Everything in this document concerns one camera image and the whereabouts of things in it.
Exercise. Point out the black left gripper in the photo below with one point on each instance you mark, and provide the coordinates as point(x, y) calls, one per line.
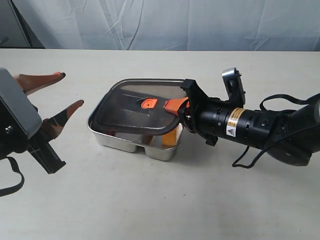
point(50, 128)

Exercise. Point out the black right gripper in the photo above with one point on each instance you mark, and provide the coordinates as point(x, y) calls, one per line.
point(212, 118)

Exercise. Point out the yellow toy cheese wedge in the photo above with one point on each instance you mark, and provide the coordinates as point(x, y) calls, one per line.
point(172, 138)

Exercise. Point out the dark transparent box lid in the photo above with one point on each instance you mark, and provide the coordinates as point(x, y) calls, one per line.
point(136, 106)

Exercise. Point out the stainless steel lunch box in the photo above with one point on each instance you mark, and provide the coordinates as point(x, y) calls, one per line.
point(132, 142)

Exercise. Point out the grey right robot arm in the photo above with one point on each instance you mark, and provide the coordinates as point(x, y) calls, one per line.
point(289, 136)

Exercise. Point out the grey backdrop curtain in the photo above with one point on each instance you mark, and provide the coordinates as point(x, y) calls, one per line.
point(165, 25)

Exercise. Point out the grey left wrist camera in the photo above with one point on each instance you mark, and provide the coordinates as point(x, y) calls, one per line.
point(19, 119)

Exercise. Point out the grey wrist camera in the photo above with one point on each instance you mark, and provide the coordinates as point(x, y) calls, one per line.
point(234, 87)
point(19, 119)

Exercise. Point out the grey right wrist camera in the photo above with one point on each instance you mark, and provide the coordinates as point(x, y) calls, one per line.
point(234, 87)

